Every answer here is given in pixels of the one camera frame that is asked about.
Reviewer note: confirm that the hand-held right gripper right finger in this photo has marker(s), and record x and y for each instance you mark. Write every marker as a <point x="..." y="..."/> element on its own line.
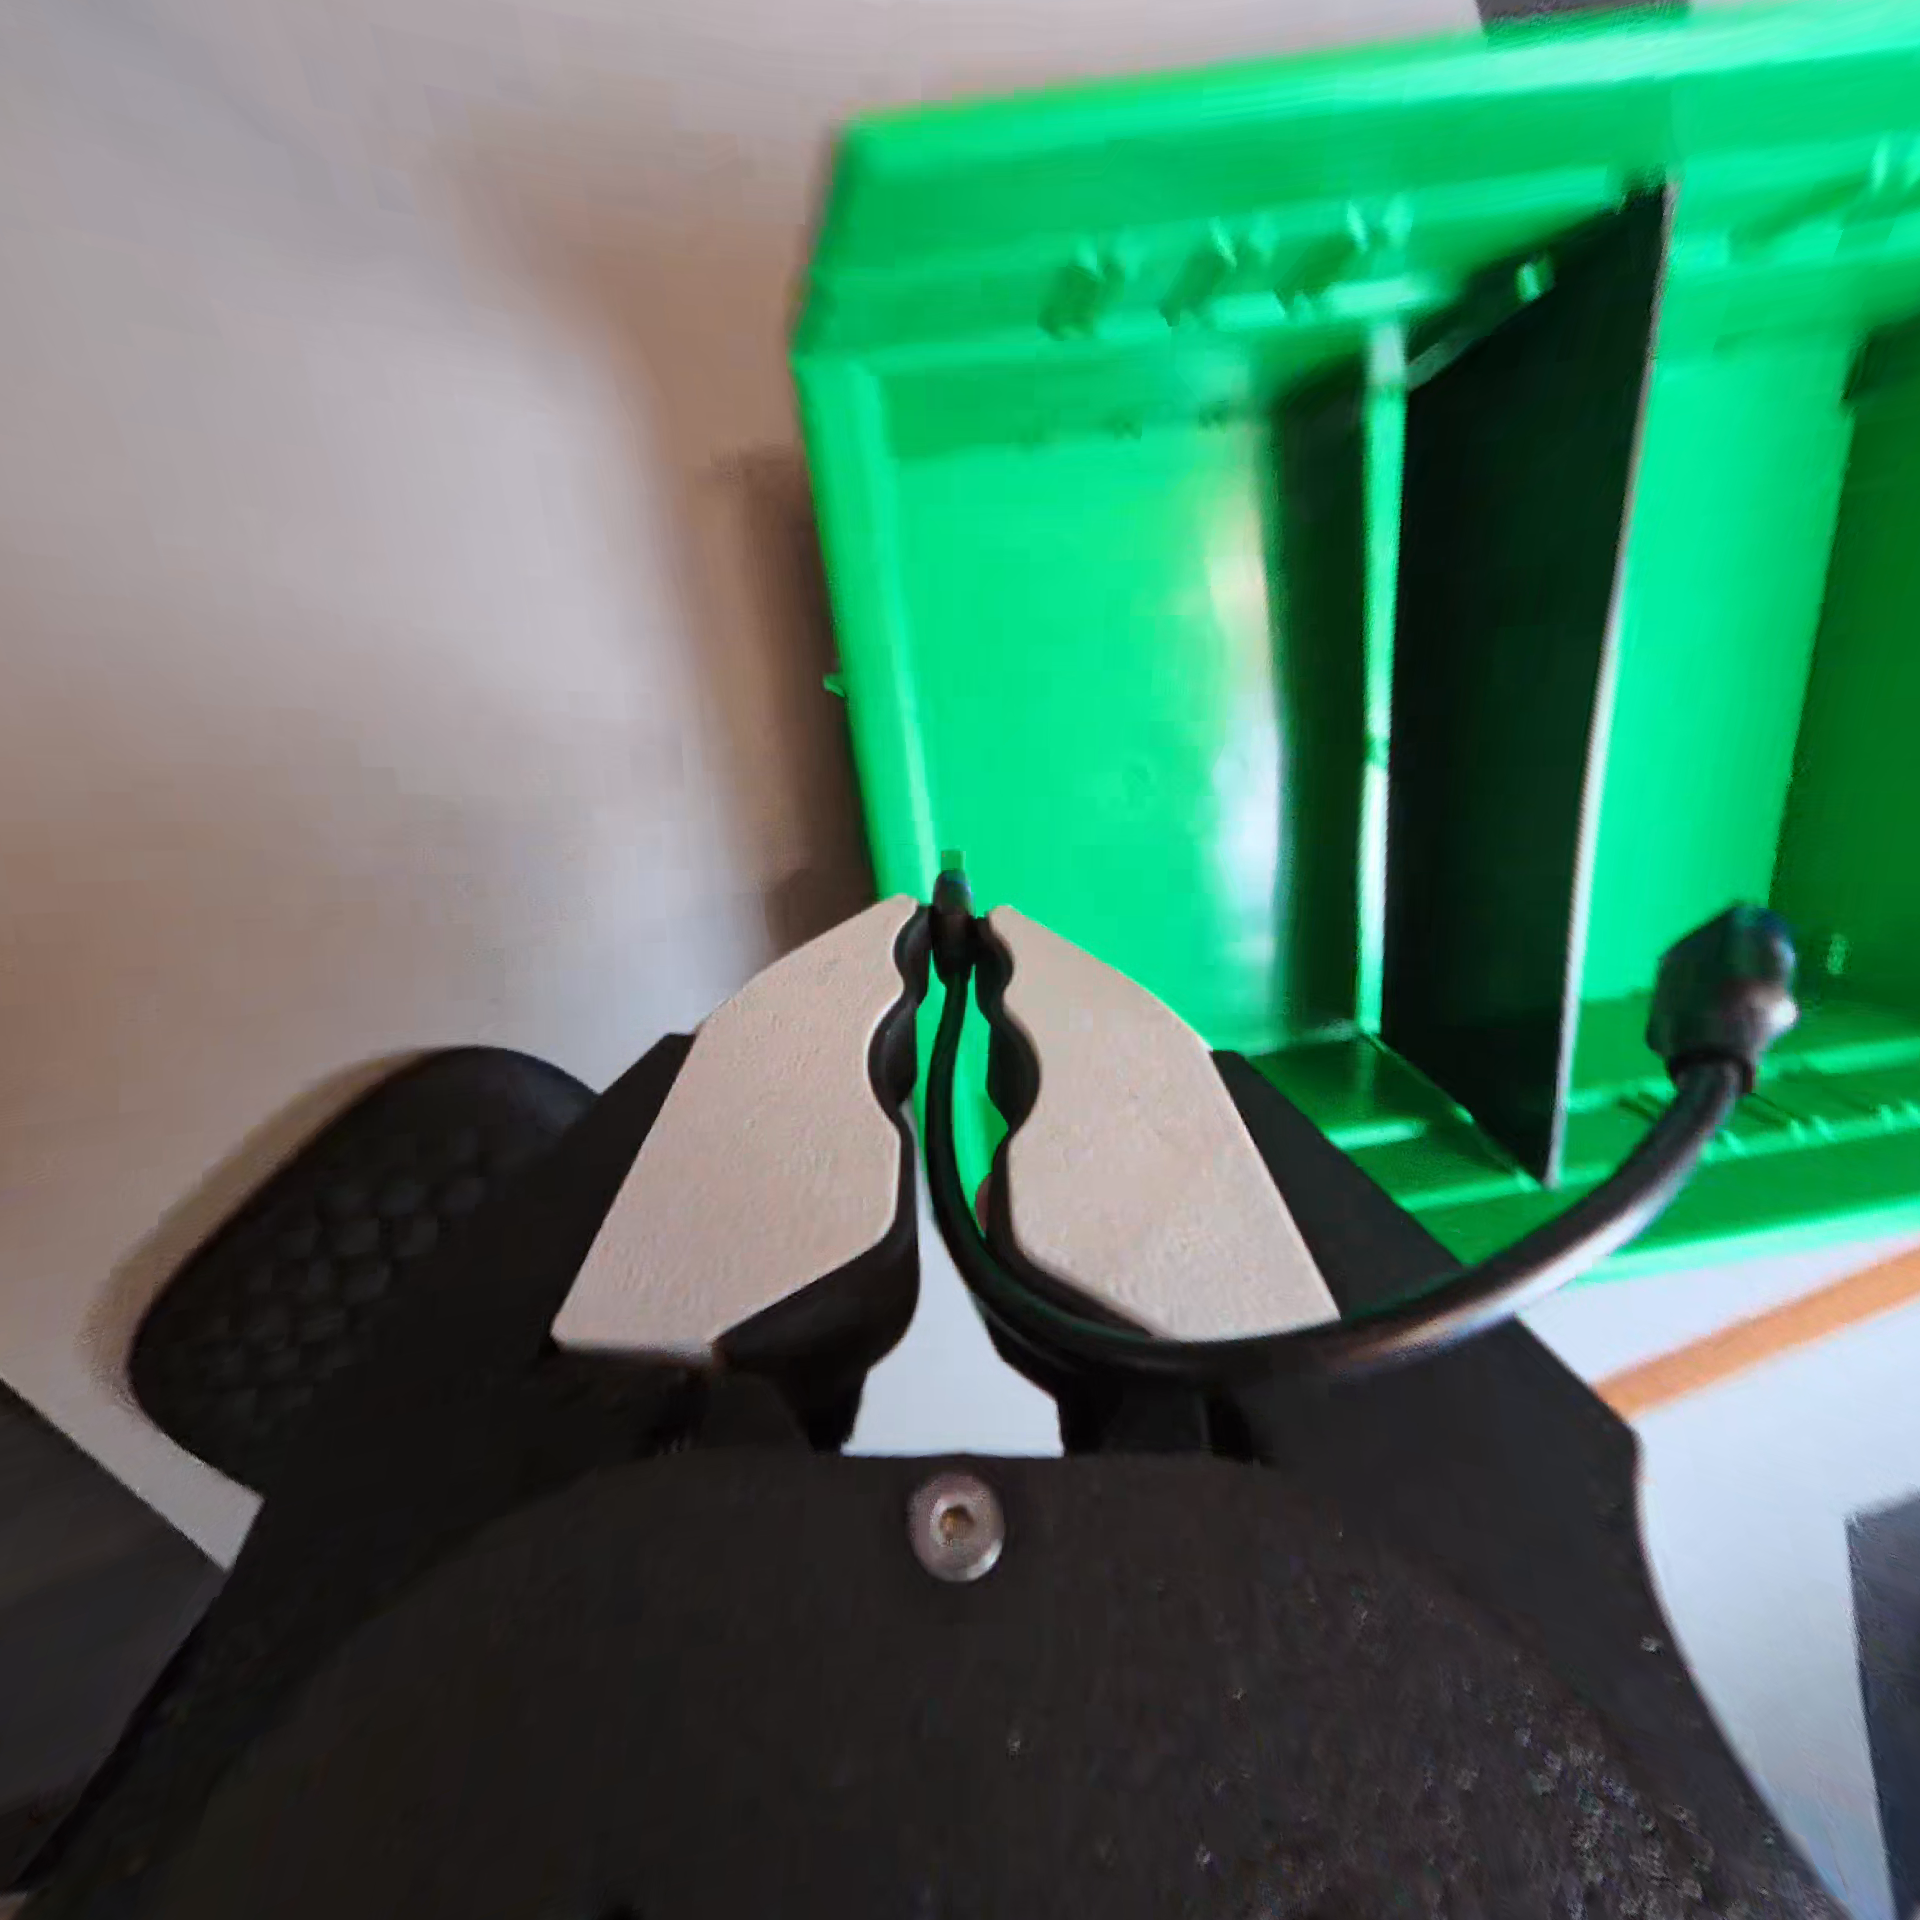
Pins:
<point x="1155" y="1171"/>

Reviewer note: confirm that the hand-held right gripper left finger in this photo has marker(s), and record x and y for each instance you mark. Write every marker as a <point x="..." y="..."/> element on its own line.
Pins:
<point x="734" y="1186"/>

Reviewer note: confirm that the green plastic bin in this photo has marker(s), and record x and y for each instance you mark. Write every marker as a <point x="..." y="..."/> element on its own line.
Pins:
<point x="1078" y="629"/>

